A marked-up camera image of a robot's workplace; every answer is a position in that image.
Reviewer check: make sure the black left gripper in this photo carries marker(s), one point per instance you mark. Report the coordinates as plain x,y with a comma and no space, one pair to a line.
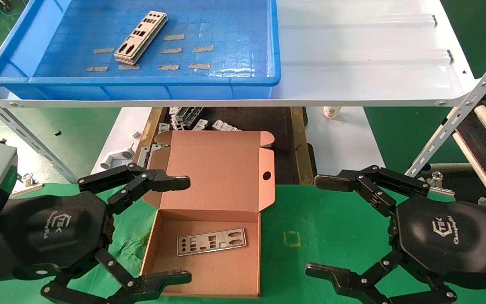
57,230

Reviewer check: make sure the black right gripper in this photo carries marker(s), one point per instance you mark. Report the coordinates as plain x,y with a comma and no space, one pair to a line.
449,236

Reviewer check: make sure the silver metal io shield plate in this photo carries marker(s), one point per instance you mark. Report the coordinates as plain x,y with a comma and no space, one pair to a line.
203,250

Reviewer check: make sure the brown cardboard box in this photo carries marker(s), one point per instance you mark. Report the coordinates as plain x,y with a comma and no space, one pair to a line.
209,169

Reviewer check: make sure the blue plastic tray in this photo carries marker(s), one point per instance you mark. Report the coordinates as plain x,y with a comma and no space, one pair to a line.
226,25

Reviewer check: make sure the green table cloth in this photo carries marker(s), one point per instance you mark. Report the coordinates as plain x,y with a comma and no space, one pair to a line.
310,219

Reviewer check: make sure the long silver metal plate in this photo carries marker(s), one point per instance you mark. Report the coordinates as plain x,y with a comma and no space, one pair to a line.
142,156

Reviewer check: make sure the white low table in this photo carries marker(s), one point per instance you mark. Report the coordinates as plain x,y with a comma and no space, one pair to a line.
344,147

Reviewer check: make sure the white plastic pipe fitting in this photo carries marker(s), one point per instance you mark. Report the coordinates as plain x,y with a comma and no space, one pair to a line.
118,157

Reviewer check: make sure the silver metal spring clip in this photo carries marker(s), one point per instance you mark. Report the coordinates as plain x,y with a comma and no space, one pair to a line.
437,179
27,182

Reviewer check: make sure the grey perforated shelf upright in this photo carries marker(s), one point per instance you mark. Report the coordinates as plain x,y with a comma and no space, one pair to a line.
28,135
458,114

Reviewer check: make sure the grey tape strip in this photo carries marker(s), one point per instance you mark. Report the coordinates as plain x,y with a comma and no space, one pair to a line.
199,66
171,50
168,67
173,37
131,67
203,48
103,50
97,68

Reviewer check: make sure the white shelf board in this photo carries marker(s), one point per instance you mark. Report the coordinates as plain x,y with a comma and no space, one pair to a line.
352,63

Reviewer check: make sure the black rack mat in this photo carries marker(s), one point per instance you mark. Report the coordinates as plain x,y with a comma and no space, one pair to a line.
479,141

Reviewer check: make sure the stack of metal shield plates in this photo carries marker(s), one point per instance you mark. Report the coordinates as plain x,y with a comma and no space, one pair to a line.
152,26

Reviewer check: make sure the silver stamped metal bracket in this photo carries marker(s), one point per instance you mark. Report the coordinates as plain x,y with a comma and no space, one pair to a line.
163,127
175,119
201,124
225,125
192,114

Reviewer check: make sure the black mat with brass frame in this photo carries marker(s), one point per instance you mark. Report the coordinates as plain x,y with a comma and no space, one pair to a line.
268,122

